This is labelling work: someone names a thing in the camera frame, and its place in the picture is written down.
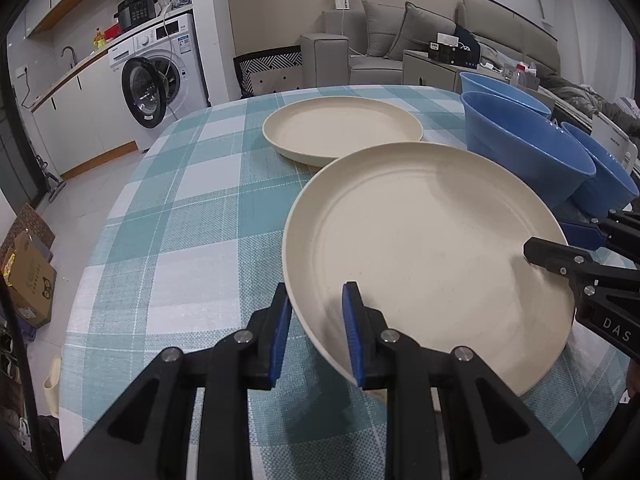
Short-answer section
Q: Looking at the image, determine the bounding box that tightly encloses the cream plate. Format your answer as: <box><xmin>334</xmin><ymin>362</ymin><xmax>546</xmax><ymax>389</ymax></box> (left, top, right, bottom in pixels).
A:
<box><xmin>262</xmin><ymin>96</ymin><xmax>425</xmax><ymax>167</ymax></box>
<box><xmin>282</xmin><ymin>142</ymin><xmax>577</xmax><ymax>398</ymax></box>

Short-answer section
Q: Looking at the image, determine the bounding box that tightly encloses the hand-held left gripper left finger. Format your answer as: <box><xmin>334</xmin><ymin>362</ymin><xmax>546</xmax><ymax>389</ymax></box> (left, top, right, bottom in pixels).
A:
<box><xmin>56</xmin><ymin>282</ymin><xmax>294</xmax><ymax>480</ymax></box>

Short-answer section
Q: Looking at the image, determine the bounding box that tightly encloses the grey floor mop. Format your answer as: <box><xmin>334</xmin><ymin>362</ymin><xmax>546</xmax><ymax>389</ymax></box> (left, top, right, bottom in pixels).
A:
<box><xmin>35</xmin><ymin>150</ymin><xmax>67</xmax><ymax>204</ymax></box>

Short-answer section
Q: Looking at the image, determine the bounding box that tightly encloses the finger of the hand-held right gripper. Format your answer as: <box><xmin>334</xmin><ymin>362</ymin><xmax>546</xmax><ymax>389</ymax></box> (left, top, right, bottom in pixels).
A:
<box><xmin>559</xmin><ymin>209</ymin><xmax>640</xmax><ymax>261</ymax></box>
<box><xmin>523</xmin><ymin>236</ymin><xmax>640</xmax><ymax>311</ymax></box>

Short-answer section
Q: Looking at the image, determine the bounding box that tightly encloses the black box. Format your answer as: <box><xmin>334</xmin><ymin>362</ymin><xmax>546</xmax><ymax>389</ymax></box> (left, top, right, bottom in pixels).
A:
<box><xmin>427</xmin><ymin>40</ymin><xmax>481</xmax><ymax>68</ymax></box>

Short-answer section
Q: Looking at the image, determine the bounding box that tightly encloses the brown printed cardboard box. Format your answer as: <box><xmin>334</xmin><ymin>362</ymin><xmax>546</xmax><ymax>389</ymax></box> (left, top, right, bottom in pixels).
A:
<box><xmin>2</xmin><ymin>232</ymin><xmax>57</xmax><ymax>328</ymax></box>

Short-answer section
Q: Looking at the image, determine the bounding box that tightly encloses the white kitchen base cabinet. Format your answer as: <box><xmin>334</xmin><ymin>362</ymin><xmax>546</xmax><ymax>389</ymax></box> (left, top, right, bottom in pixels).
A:
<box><xmin>30</xmin><ymin>50</ymin><xmax>138</xmax><ymax>178</ymax></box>

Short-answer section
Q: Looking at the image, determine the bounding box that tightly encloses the white washing machine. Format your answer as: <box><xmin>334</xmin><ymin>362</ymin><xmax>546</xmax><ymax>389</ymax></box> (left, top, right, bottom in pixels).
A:
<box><xmin>108</xmin><ymin>12</ymin><xmax>210</xmax><ymax>153</ymax></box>

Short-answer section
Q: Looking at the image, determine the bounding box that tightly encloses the dark jacket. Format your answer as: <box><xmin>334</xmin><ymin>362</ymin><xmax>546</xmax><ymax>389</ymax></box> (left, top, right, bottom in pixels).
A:
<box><xmin>452</xmin><ymin>25</ymin><xmax>482</xmax><ymax>68</ymax></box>

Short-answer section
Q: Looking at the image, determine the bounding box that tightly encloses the grey side cabinet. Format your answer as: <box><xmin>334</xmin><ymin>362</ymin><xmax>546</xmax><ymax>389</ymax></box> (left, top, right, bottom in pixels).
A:
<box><xmin>402</xmin><ymin>50</ymin><xmax>556</xmax><ymax>108</ymax></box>

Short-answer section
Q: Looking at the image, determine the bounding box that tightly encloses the white electric kettle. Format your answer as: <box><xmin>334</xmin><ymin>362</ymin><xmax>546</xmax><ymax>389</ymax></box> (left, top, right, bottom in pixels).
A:
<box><xmin>590</xmin><ymin>110</ymin><xmax>639</xmax><ymax>171</ymax></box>

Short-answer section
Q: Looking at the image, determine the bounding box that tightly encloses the clear water bottle red cap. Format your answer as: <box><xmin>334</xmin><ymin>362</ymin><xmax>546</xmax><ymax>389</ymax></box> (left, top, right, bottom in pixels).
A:
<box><xmin>510</xmin><ymin>62</ymin><xmax>538</xmax><ymax>92</ymax></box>

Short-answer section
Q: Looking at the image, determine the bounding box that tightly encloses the grey sofa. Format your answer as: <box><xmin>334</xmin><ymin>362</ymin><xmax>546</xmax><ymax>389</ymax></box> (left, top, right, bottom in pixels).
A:
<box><xmin>300</xmin><ymin>0</ymin><xmax>561</xmax><ymax>96</ymax></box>

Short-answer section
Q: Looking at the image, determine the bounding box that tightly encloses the black pressure cooker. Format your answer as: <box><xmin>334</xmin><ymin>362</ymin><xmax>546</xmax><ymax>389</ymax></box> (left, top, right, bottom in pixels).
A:
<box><xmin>114</xmin><ymin>0</ymin><xmax>158</xmax><ymax>33</ymax></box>

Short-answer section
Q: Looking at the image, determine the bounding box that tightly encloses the patterned cardboard box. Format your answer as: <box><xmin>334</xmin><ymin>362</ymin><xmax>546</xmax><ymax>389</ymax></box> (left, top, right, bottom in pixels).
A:
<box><xmin>0</xmin><ymin>202</ymin><xmax>56</xmax><ymax>261</ymax></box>

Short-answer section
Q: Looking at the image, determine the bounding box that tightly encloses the grey sofa cushion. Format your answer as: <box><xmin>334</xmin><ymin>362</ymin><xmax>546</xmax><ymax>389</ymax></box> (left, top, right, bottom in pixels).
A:
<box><xmin>361</xmin><ymin>0</ymin><xmax>408</xmax><ymax>58</ymax></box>
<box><xmin>387</xmin><ymin>2</ymin><xmax>458</xmax><ymax>61</ymax></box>

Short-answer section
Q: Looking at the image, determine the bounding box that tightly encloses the blue bowl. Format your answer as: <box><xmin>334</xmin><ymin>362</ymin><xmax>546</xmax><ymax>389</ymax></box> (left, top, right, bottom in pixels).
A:
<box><xmin>459</xmin><ymin>72</ymin><xmax>552</xmax><ymax>121</ymax></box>
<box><xmin>560</xmin><ymin>121</ymin><xmax>640</xmax><ymax>217</ymax></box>
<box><xmin>461</xmin><ymin>91</ymin><xmax>597</xmax><ymax>211</ymax></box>

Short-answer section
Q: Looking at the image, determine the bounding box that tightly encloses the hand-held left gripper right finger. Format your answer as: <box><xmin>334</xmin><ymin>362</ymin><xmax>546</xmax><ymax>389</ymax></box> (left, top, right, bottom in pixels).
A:
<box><xmin>341</xmin><ymin>281</ymin><xmax>585</xmax><ymax>480</ymax></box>

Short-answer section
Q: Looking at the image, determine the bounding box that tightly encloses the beige slipper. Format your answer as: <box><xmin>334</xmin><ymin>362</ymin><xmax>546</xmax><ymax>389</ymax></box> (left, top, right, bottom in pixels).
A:
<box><xmin>42</xmin><ymin>355</ymin><xmax>63</xmax><ymax>418</ymax></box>

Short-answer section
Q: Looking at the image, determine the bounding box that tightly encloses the grey blanket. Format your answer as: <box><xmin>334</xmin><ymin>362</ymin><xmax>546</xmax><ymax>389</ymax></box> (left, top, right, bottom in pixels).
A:
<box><xmin>540</xmin><ymin>70</ymin><xmax>640</xmax><ymax>123</ymax></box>

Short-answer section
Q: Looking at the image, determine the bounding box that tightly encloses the teal white checked tablecloth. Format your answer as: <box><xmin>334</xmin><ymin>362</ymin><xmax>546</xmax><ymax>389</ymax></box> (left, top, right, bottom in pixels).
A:
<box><xmin>59</xmin><ymin>84</ymin><xmax>632</xmax><ymax>467</ymax></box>

